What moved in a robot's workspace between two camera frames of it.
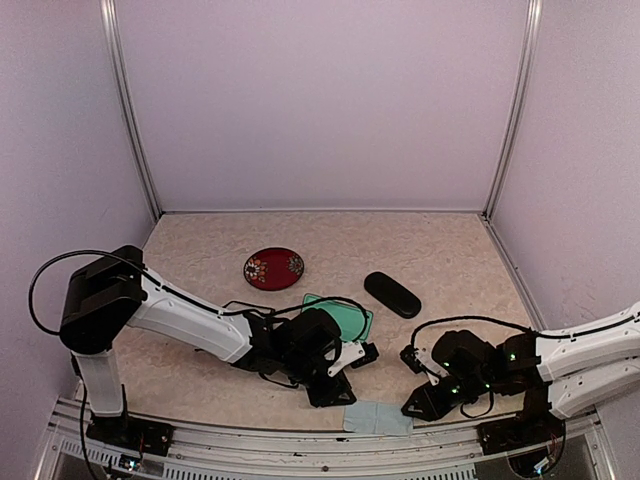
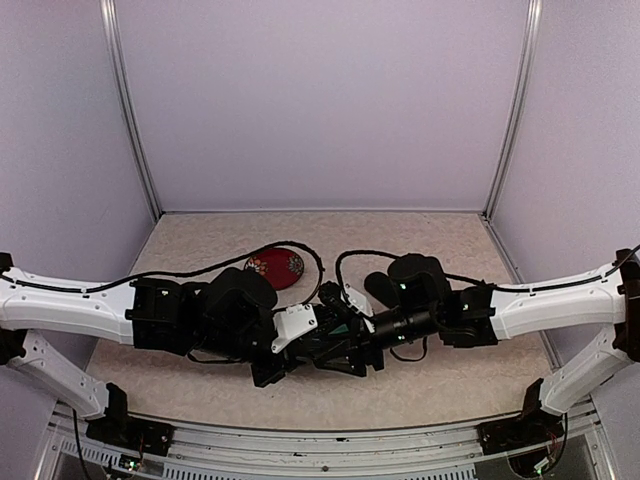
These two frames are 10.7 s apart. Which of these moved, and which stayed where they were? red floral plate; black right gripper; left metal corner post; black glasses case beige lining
Moved: black right gripper
Stayed: black glasses case beige lining; red floral plate; left metal corner post
